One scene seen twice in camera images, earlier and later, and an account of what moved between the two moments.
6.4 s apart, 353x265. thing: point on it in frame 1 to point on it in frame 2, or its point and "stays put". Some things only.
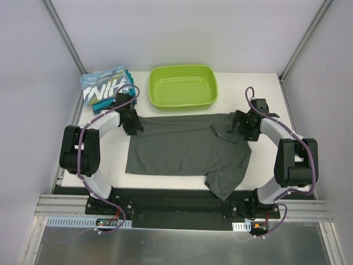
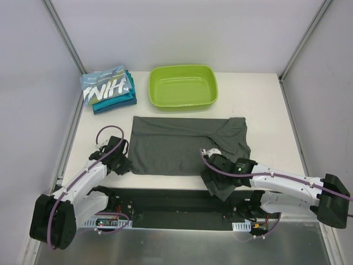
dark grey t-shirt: x=195 y=144 stays put
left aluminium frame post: x=53 y=13 stays put
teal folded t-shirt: x=100 y=106 stays put
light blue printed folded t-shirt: x=100 y=85 stays put
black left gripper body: x=133 y=125 to x=121 y=164
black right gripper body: x=237 y=125 to x=214 y=179
